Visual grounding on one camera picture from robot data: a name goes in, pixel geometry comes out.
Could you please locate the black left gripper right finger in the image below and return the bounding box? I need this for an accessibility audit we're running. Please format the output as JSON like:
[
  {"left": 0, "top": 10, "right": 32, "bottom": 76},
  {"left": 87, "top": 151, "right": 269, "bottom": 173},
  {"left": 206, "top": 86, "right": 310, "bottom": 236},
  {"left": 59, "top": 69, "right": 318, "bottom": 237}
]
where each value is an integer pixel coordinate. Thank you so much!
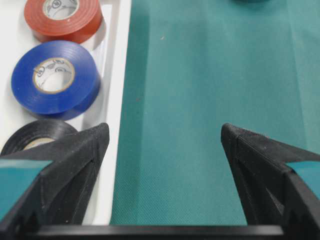
[{"left": 220, "top": 123, "right": 320, "bottom": 240}]

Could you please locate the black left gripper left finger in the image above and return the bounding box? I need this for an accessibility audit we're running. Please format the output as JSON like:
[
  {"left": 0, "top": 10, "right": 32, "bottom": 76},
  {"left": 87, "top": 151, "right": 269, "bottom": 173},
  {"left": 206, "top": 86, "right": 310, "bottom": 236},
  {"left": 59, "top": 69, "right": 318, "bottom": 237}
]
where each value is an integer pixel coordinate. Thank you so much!
[{"left": 0, "top": 123, "right": 110, "bottom": 240}]

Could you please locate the black tape roll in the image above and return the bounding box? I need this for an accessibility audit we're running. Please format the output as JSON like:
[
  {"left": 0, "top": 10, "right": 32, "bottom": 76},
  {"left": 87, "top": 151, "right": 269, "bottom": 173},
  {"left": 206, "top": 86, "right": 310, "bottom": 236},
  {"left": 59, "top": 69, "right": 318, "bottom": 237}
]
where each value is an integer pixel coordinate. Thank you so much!
[{"left": 0, "top": 119, "right": 78, "bottom": 156}]

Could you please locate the blue tape roll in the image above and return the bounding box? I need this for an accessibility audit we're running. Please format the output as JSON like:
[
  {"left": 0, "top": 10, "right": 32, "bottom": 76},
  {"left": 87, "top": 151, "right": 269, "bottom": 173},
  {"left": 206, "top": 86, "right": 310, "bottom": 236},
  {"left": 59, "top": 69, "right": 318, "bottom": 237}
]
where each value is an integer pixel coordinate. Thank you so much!
[{"left": 11, "top": 40, "right": 101, "bottom": 120}]

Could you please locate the red tape roll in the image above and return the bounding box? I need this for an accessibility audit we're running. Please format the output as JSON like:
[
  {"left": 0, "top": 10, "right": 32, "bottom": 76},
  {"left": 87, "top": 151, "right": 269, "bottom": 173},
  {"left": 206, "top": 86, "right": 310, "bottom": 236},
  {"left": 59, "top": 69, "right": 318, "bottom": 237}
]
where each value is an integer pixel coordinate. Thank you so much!
[{"left": 24, "top": 0, "right": 103, "bottom": 44}]

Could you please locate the white plastic case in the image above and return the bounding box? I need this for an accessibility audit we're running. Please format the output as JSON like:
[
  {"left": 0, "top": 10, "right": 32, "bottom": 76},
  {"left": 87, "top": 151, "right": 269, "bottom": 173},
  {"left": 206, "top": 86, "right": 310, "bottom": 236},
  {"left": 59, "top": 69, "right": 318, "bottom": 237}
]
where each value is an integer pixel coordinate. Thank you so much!
[{"left": 0, "top": 0, "right": 133, "bottom": 226}]

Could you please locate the teal tape roll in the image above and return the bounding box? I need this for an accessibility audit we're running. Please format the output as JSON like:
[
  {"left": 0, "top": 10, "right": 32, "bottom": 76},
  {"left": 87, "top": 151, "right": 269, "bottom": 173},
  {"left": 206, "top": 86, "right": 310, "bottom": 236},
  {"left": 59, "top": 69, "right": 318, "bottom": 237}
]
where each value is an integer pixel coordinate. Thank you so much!
[{"left": 232, "top": 0, "right": 269, "bottom": 5}]

